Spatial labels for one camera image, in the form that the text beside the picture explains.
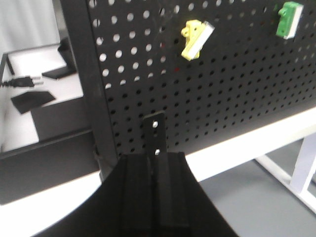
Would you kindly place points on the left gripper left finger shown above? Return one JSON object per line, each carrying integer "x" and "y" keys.
{"x": 120, "y": 207}

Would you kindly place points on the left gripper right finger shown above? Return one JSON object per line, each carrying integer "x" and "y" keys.
{"x": 182, "y": 207}

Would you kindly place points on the black open box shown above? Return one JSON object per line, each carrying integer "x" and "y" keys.
{"x": 51, "y": 144}

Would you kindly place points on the white standing desk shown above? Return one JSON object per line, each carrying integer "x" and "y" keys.
{"x": 29, "y": 215}

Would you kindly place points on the black flat plate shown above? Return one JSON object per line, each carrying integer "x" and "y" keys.
{"x": 30, "y": 100}

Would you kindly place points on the black perforated pegboard panel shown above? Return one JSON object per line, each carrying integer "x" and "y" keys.
{"x": 128, "y": 57}

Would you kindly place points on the black power plug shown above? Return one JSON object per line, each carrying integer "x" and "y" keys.
{"x": 20, "y": 82}

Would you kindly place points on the left black clamp bracket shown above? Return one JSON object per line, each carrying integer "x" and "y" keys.
{"x": 155, "y": 134}

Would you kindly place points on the yellow rocker switch lower row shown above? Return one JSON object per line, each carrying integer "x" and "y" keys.
{"x": 196, "y": 33}

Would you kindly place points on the green white switch lower row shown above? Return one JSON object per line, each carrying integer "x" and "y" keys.
{"x": 290, "y": 15}

